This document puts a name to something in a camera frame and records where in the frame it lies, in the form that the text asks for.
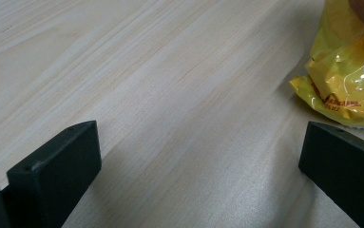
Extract yellow snack packet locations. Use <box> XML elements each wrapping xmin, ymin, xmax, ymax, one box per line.
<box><xmin>289</xmin><ymin>0</ymin><xmax>364</xmax><ymax>129</ymax></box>

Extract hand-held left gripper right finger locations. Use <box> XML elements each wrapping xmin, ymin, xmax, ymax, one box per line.
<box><xmin>297</xmin><ymin>121</ymin><xmax>364</xmax><ymax>228</ymax></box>

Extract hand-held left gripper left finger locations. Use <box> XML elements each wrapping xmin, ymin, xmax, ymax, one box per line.
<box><xmin>0</xmin><ymin>120</ymin><xmax>103</xmax><ymax>228</ymax></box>

